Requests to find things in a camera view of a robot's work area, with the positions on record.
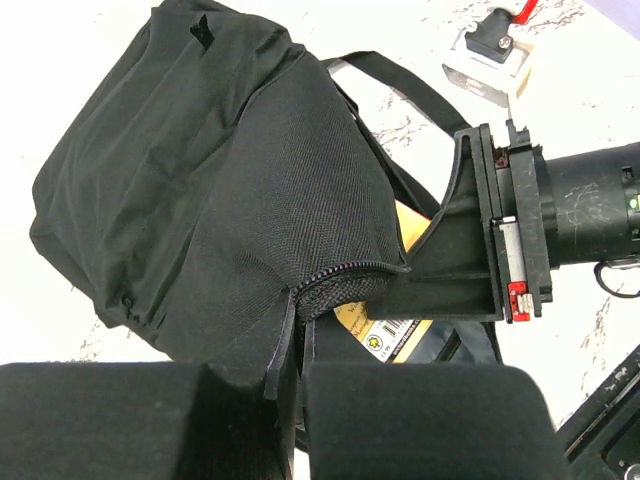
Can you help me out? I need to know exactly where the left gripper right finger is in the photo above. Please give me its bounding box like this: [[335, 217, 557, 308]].
[[303, 324, 570, 479]]

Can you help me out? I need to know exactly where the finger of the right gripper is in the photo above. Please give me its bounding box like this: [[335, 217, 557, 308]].
[[367, 127, 503, 320]]

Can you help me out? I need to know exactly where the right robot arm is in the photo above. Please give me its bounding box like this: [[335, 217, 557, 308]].
[[367, 125, 639, 322]]

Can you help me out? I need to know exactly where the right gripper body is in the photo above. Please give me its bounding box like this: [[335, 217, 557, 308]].
[[481, 119, 553, 323]]

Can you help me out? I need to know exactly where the black backpack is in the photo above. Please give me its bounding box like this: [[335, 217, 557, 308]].
[[28, 0, 504, 451]]

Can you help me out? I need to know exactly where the yellow picture book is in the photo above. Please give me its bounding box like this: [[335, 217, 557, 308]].
[[334, 201, 432, 364]]

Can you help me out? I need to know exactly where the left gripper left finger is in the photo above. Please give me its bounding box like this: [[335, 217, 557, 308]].
[[1, 299, 297, 479]]

